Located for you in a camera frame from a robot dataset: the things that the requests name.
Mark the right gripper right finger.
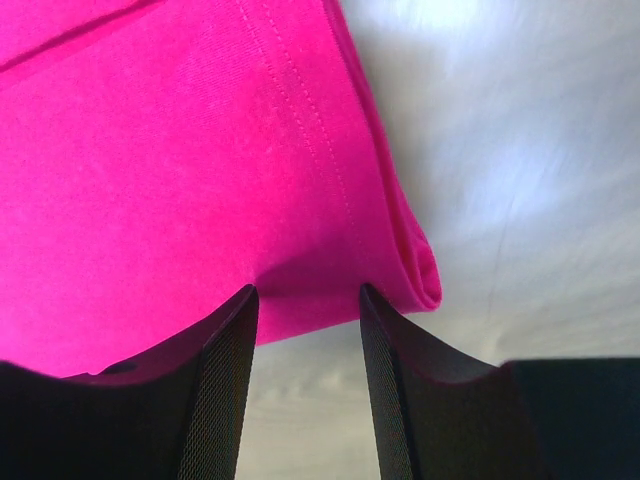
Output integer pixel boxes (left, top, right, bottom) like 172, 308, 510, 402
359, 285, 639, 479

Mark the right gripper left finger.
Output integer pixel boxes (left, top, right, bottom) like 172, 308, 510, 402
1, 285, 259, 479

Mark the pink t shirt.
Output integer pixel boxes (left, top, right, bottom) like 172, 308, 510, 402
1, 1, 442, 376

